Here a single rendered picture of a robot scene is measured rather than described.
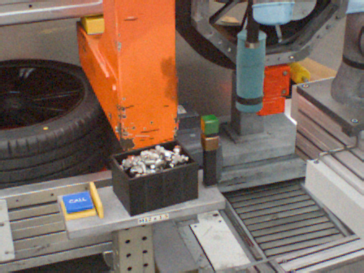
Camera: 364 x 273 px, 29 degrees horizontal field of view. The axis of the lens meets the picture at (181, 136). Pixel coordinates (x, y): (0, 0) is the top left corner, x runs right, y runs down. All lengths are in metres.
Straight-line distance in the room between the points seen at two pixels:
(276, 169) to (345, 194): 1.18
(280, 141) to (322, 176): 1.14
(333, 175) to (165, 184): 0.50
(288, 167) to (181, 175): 0.87
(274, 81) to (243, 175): 0.39
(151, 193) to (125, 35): 0.42
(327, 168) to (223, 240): 0.90
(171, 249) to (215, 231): 0.22
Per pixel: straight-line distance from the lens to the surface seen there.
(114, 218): 1.82
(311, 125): 1.72
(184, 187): 1.84
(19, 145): 2.12
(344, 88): 1.57
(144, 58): 1.85
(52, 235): 2.17
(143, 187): 1.78
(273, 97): 2.40
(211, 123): 1.82
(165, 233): 2.29
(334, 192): 1.47
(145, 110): 1.92
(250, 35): 2.03
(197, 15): 2.19
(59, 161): 2.18
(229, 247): 2.32
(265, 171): 2.58
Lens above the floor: 1.51
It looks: 29 degrees down
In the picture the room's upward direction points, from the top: 1 degrees counter-clockwise
